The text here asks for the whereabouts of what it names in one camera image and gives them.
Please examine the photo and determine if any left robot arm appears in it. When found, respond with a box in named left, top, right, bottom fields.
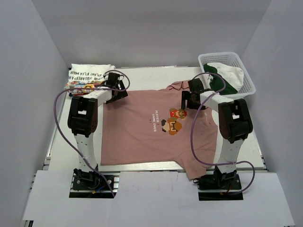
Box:
left=68, top=70, right=130, bottom=174

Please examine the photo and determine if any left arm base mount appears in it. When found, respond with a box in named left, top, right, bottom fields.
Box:
left=69, top=168, right=119, bottom=199

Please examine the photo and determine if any white printed t shirt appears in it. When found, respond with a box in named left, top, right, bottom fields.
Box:
left=64, top=64, right=116, bottom=97

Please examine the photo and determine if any pink t shirt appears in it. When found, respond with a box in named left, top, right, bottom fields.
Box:
left=100, top=81, right=218, bottom=180

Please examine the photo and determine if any green and white t shirt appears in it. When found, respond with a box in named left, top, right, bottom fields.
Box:
left=203, top=62, right=244, bottom=95

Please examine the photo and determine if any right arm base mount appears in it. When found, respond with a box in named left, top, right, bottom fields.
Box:
left=193, top=170, right=243, bottom=201

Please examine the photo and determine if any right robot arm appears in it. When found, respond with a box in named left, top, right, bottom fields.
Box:
left=181, top=79, right=253, bottom=190

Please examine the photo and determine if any white plastic basket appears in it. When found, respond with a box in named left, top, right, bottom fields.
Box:
left=198, top=52, right=256, bottom=99

